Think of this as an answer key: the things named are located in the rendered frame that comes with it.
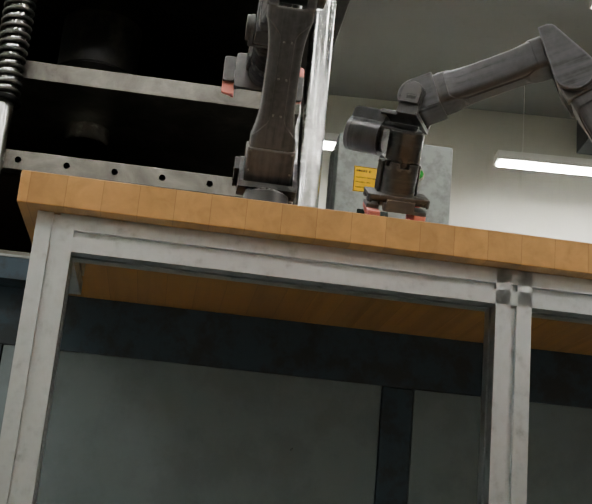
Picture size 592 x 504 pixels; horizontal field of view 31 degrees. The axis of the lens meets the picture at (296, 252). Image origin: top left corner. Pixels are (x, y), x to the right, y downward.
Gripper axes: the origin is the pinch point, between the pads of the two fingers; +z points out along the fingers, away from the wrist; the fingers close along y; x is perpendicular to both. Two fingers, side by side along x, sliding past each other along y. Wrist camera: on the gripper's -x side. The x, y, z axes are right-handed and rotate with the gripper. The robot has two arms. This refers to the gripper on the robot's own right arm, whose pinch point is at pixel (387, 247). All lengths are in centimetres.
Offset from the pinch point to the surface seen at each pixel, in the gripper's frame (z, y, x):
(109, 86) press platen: -10, 57, -101
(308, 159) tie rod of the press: -1, 7, -84
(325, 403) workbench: 22.2, 8.6, 16.8
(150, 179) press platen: 10, 44, -86
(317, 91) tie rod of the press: -16, 7, -93
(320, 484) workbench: 32.9, 8.2, 22.9
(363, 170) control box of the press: 2, -9, -97
